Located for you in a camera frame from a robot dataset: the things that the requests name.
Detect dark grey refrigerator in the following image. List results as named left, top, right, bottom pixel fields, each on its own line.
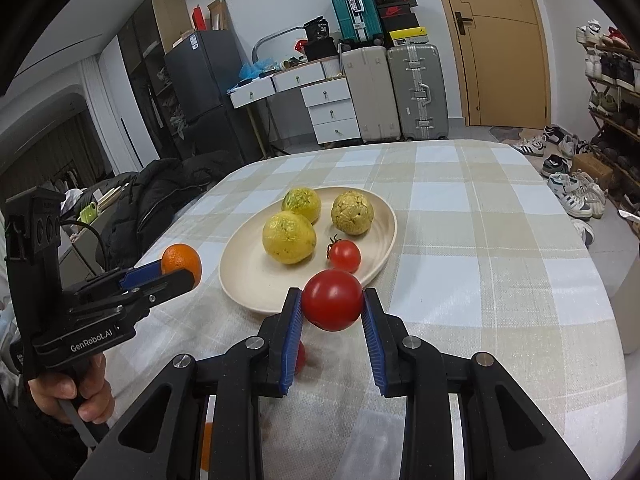
left=164, top=30, right=266, bottom=166

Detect white wardrobe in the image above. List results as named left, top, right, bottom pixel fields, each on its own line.
left=97, top=37, right=143, bottom=176

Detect blue plastic bag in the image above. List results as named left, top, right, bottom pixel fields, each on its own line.
left=237, top=57, right=277, bottom=81

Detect black jacket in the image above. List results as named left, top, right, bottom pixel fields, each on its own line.
left=102, top=150, right=246, bottom=271

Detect wrinkled yellow passion fruit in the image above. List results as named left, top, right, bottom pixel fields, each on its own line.
left=331, top=190, right=374, bottom=237

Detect wooden door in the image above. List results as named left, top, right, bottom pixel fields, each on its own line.
left=429, top=0, right=551, bottom=128

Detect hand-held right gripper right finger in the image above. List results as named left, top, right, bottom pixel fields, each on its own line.
left=362, top=287, right=593, bottom=480

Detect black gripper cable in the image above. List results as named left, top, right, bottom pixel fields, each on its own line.
left=60, top=220, right=108, bottom=281

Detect black bag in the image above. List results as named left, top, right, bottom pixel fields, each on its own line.
left=303, top=40, right=341, bottom=61

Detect person's left forearm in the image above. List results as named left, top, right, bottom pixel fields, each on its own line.
left=0, top=395, right=93, bottom=480

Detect tall wooden cabinet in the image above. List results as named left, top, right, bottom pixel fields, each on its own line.
left=117, top=0, right=196, bottom=161

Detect large red tomato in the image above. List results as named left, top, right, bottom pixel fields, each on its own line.
left=301, top=269, right=364, bottom=332

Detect wooden shoe rack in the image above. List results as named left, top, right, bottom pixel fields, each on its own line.
left=575, top=40, right=640, bottom=236

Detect yellow and black box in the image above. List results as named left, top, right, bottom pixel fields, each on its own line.
left=387, top=26, right=430, bottom=46

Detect beige checked tablecloth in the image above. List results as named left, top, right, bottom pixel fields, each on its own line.
left=95, top=140, right=628, bottom=480

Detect small black box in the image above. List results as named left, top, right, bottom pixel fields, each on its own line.
left=304, top=17, right=332, bottom=43

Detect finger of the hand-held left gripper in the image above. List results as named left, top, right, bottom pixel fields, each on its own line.
left=119, top=259, right=166, bottom=291
left=121, top=270, right=197, bottom=309

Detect cream round plate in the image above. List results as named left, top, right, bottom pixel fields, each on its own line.
left=219, top=186, right=397, bottom=317

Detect open cardboard box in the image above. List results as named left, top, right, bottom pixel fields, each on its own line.
left=207, top=0, right=232, bottom=31

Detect orange mandarin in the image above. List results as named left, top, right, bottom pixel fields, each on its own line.
left=161, top=243, right=203, bottom=286
left=199, top=422, right=213, bottom=472

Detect rows of assorted shoes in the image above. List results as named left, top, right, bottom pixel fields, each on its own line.
left=575, top=19, right=640, bottom=116

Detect pile of white sneakers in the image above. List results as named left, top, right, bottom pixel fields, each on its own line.
left=510, top=125, right=608, bottom=246

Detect teal suitcase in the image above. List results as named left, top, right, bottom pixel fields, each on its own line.
left=325, top=0, right=385, bottom=47

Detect brown cardboard box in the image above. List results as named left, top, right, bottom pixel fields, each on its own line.
left=571, top=152, right=615, bottom=188

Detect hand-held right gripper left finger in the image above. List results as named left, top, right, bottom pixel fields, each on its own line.
left=70, top=287, right=307, bottom=480

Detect silver suitcase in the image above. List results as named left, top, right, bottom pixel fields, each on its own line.
left=386, top=44, right=449, bottom=142

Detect red tomato with green stem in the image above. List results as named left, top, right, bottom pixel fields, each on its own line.
left=326, top=235, right=362, bottom=274

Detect person's left hand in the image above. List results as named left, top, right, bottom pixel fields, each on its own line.
left=27, top=347, right=117, bottom=426

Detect white desk with drawers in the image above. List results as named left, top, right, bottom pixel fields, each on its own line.
left=227, top=57, right=362, bottom=147

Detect beige suitcase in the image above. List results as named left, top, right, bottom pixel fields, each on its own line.
left=341, top=45, right=402, bottom=143

